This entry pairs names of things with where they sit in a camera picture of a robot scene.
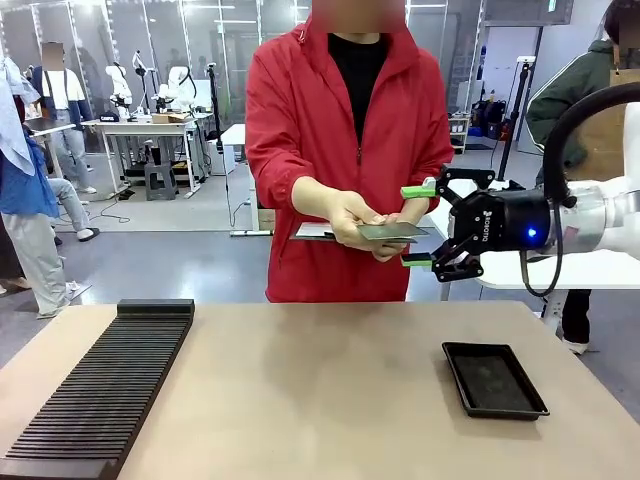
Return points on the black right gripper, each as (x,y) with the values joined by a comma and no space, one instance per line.
(505,220)

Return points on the green PCB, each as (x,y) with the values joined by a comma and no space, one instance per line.
(395,231)

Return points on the dark PCB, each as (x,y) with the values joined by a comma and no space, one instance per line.
(312,231)

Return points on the red sleeved left forearm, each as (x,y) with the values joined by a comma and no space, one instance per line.
(417,172)

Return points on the red sleeved right forearm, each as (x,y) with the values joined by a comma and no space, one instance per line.
(275,187)

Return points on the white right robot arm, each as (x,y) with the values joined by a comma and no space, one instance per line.
(610,215)

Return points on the black slotted PCB rack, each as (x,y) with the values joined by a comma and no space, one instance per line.
(100,380)

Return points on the person's left hand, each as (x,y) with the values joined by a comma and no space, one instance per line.
(390,252)

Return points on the person's right hand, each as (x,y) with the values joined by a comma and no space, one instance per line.
(330,205)

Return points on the white shelf unit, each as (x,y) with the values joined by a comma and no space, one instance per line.
(460,134)

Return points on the black light stand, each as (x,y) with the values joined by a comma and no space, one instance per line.
(515,115)

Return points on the black plastic tray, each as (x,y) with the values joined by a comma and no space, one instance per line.
(450,350)

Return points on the white desk with metal legs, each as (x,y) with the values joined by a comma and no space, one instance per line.
(600,283)

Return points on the person in green jacket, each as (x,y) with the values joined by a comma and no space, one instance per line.
(565,100)

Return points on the person in red jacket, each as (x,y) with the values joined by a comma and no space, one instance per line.
(305,125)

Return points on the small white desk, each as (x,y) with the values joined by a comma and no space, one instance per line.
(235,137)

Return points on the grey plastic stool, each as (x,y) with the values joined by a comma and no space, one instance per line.
(160,180)

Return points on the brown cardboard box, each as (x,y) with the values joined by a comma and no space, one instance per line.
(170,118)

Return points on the large white background robot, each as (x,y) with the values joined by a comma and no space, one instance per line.
(177,87)

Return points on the white workbench with robots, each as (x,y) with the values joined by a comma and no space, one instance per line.
(150,131)

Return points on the small white background robot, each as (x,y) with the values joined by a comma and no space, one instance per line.
(120,87)

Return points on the person in white shirt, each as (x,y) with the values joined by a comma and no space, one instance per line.
(62,100)

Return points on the person in blue shirt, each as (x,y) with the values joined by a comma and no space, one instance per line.
(22,190)

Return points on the black camera stand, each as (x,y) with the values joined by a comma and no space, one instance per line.
(215,110)

